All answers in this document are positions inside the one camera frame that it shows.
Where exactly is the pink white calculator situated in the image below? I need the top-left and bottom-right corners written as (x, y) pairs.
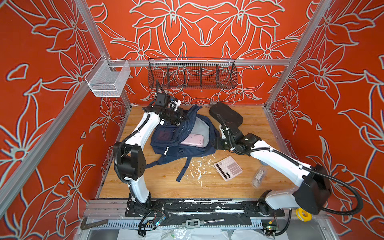
top-left (214, 156), bottom-right (243, 182)

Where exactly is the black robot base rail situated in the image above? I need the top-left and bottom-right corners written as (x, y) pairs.
top-left (125, 198), bottom-right (286, 218)

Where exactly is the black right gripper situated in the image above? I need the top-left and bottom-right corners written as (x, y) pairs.
top-left (209, 135), bottom-right (236, 151)

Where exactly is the black wire wall basket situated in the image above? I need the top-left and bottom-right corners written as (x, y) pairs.
top-left (148, 57), bottom-right (238, 90)

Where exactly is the yellow tape roll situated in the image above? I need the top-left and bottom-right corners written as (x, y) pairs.
top-left (296, 208), bottom-right (312, 222)

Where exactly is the pink pencil case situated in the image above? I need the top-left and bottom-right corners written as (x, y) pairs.
top-left (181, 134), bottom-right (204, 148)

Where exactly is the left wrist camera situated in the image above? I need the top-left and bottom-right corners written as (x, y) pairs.
top-left (154, 93), bottom-right (182, 111)

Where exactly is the white wire mesh basket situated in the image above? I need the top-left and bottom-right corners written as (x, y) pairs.
top-left (85, 56), bottom-right (131, 98)

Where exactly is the navy blue student backpack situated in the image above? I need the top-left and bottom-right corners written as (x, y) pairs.
top-left (146, 105), bottom-right (220, 182)

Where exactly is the brown bent metal bar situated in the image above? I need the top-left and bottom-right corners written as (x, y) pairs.
top-left (80, 217), bottom-right (109, 230)

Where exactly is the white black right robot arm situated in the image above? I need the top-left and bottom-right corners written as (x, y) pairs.
top-left (219, 127), bottom-right (364, 216)

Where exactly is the black hard zip case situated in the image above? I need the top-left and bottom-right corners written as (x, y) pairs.
top-left (209, 102), bottom-right (244, 127)

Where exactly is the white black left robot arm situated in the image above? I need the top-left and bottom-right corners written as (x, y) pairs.
top-left (113, 106), bottom-right (187, 208)

